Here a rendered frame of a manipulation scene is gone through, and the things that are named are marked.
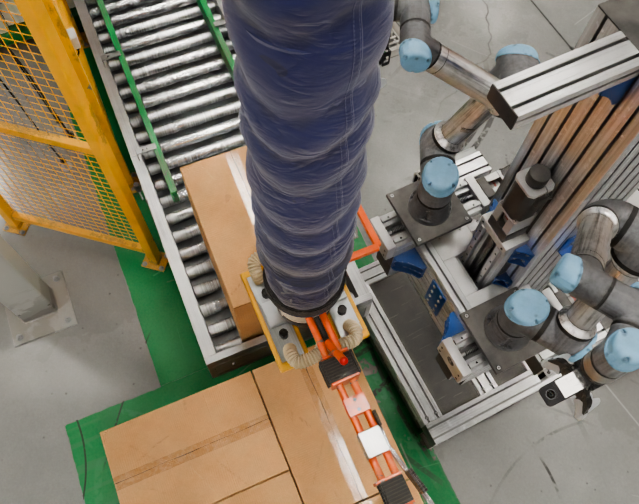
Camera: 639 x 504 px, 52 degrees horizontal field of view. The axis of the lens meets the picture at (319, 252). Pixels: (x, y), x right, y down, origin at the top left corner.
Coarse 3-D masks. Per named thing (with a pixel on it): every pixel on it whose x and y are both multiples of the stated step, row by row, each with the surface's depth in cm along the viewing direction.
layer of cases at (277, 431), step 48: (240, 384) 251; (288, 384) 252; (144, 432) 243; (192, 432) 243; (240, 432) 244; (288, 432) 244; (336, 432) 245; (144, 480) 236; (192, 480) 236; (240, 480) 237; (288, 480) 237; (336, 480) 238
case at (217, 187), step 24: (192, 168) 243; (216, 168) 244; (240, 168) 244; (192, 192) 239; (216, 192) 239; (240, 192) 240; (216, 216) 235; (240, 216) 236; (216, 240) 231; (240, 240) 232; (216, 264) 228; (240, 264) 228; (240, 288) 224; (240, 312) 227; (240, 336) 254
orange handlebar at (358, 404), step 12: (360, 216) 200; (372, 228) 198; (372, 240) 196; (360, 252) 194; (372, 252) 195; (312, 324) 185; (324, 324) 185; (336, 336) 184; (324, 348) 182; (348, 396) 177; (360, 396) 176; (348, 408) 175; (360, 408) 175; (372, 420) 174; (384, 456) 171; (372, 468) 170; (396, 468) 169
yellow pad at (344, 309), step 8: (344, 288) 202; (336, 304) 200; (344, 304) 200; (352, 304) 200; (336, 312) 199; (344, 312) 196; (352, 312) 199; (336, 320) 198; (344, 320) 198; (360, 320) 198; (336, 328) 197; (344, 336) 196; (368, 336) 197
